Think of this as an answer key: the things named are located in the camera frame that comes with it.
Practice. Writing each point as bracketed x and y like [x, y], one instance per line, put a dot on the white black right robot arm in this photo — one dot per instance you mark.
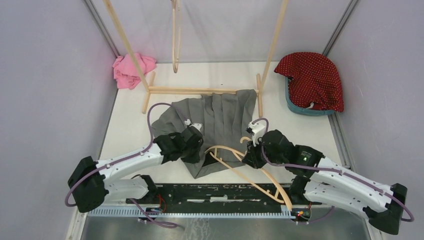
[318, 179]

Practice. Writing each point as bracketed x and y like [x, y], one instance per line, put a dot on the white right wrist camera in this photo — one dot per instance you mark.
[256, 130]

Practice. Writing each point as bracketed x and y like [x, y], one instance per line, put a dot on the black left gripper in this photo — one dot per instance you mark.
[195, 158]

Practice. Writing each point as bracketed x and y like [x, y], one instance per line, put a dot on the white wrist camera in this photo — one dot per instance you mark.
[189, 123]
[256, 130]

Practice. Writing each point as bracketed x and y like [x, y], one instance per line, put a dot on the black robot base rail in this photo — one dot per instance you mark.
[210, 198]

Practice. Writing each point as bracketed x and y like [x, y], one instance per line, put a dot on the teal plastic basket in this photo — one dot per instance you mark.
[303, 111]

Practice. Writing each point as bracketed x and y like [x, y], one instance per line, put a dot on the red polka dot cloth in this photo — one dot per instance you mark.
[314, 81]

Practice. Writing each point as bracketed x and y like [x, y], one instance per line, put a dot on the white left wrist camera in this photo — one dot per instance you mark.
[189, 123]

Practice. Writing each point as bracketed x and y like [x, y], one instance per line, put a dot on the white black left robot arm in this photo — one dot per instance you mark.
[94, 182]

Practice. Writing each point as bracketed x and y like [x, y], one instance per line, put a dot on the pink cloth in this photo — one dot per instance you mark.
[125, 73]

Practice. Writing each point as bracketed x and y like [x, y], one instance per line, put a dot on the grey pleated skirt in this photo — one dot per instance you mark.
[224, 119]

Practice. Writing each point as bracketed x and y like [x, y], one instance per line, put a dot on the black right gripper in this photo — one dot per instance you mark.
[251, 157]

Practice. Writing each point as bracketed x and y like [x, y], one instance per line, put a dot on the wooden clothes hanger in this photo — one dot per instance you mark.
[251, 175]

